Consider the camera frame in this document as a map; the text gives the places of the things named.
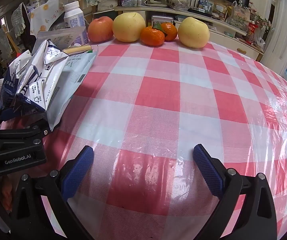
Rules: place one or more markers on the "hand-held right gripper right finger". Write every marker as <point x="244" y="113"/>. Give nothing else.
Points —
<point x="208" y="172"/>

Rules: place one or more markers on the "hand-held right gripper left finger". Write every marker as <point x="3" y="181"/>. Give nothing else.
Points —
<point x="77" y="173"/>

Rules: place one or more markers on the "crushed blue white carton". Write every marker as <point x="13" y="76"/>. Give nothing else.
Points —
<point x="33" y="87"/>

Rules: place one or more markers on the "pink checked tablecloth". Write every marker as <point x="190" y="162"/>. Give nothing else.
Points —
<point x="158" y="105"/>

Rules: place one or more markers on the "dark wooden chair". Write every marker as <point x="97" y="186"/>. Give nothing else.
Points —
<point x="31" y="30"/>

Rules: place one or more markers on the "wooden chair with lace cover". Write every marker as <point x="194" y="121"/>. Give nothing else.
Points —
<point x="18" y="20"/>

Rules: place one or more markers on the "silver printed pouch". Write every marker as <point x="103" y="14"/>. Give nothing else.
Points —
<point x="63" y="37"/>

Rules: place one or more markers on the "orange print tablecloth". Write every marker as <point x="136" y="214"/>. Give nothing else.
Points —
<point x="44" y="15"/>

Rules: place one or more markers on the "white milk bottle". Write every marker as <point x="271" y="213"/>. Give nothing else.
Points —
<point x="73" y="15"/>

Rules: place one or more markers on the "red apple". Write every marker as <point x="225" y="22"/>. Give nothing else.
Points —
<point x="100" y="29"/>

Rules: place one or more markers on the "tangerine with leaf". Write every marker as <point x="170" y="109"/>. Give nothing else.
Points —
<point x="170" y="30"/>

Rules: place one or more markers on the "large yellow pear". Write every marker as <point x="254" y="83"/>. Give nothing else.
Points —
<point x="129" y="27"/>

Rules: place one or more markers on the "silver metal case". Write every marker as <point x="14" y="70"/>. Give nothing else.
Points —
<point x="162" y="20"/>

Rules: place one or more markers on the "white curtain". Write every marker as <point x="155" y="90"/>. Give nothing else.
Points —
<point x="283" y="30"/>

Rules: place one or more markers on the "pink artificial flowers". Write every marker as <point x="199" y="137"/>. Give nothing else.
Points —
<point x="259" y="17"/>

